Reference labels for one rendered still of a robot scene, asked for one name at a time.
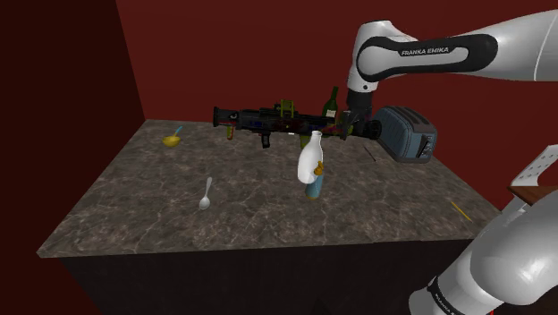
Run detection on green wine bottle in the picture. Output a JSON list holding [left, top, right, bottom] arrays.
[[321, 86, 341, 120]]

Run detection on white milk bottle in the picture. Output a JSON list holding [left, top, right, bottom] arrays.
[[297, 130, 325, 184]]

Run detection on white perforated panel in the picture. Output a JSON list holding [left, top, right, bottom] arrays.
[[510, 144, 558, 189]]

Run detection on yellow pencil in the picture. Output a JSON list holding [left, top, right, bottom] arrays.
[[450, 200, 474, 223]]

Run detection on black toy rocket launcher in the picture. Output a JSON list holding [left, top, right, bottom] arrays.
[[212, 98, 383, 149]]

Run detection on blue-grey toaster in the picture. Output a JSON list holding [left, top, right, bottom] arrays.
[[372, 106, 438, 165]]

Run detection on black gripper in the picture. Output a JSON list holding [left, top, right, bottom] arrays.
[[339, 89, 374, 141]]

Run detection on silver spoon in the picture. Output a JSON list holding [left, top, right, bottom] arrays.
[[199, 176, 215, 211]]

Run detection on blue and yellow figure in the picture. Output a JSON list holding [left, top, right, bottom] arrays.
[[304, 160, 326, 201]]

